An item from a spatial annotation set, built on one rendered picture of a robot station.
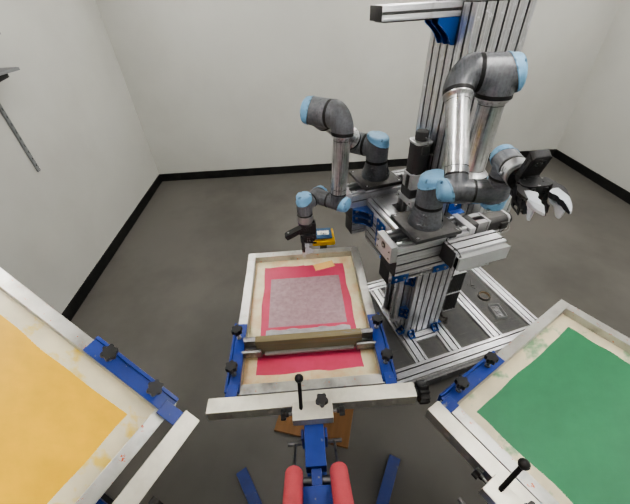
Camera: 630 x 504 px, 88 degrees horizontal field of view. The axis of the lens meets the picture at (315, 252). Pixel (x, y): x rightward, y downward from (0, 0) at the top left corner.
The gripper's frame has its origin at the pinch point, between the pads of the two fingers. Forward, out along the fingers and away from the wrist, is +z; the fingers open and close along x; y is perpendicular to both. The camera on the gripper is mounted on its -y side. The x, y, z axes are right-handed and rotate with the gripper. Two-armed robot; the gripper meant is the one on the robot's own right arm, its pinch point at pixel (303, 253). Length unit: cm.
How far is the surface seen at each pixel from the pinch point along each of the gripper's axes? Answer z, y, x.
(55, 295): 72, -200, 58
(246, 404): -6, -21, -83
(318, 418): -10, 2, -91
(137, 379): -24, -50, -82
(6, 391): -32, -78, -87
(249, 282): -0.9, -26.9, -20.5
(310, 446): -6, -1, -97
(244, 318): -1, -27, -43
